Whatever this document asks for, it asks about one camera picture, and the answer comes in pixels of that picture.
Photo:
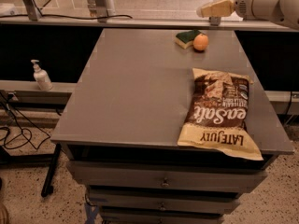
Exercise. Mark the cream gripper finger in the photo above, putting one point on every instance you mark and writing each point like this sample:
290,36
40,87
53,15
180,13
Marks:
216,8

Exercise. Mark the orange fruit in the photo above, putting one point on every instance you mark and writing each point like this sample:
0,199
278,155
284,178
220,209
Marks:
200,43

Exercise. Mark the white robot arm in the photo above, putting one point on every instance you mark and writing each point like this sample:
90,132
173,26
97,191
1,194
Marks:
281,12

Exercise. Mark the green yellow sponge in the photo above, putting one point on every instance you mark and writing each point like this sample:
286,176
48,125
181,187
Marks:
185,39

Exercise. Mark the Late July chips bag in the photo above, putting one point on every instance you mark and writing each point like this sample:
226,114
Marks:
217,113

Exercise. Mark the grey drawer cabinet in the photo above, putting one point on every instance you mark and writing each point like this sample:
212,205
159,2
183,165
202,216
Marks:
132,99

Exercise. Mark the white pump bottle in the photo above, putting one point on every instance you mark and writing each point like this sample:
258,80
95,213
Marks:
41,76

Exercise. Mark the top grey drawer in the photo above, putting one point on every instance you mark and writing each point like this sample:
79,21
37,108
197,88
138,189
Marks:
131,175

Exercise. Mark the grey drawer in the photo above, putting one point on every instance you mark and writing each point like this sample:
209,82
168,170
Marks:
131,175
163,201
155,218

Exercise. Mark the middle grey drawer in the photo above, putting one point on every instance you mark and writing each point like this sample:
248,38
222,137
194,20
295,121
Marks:
163,201

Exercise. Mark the grey side shelf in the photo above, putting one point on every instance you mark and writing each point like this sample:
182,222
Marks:
28,92

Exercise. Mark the bottom grey drawer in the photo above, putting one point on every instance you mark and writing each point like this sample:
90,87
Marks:
155,218

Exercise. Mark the black table leg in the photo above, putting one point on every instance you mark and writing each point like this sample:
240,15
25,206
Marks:
48,187

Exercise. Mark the grey metal rail frame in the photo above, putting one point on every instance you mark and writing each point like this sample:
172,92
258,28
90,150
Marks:
168,14

